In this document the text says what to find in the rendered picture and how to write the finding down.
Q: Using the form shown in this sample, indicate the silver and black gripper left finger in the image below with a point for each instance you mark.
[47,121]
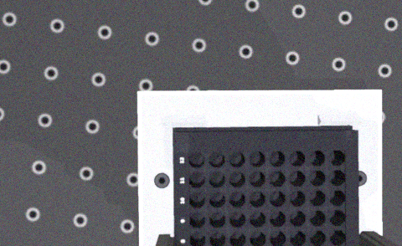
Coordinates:
[165,239]

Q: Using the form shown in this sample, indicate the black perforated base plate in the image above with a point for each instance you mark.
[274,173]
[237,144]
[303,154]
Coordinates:
[70,72]

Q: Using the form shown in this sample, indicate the black well plate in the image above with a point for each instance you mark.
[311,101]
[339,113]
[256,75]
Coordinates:
[240,186]

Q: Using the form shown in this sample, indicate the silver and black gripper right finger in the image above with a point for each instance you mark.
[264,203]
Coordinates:
[372,238]

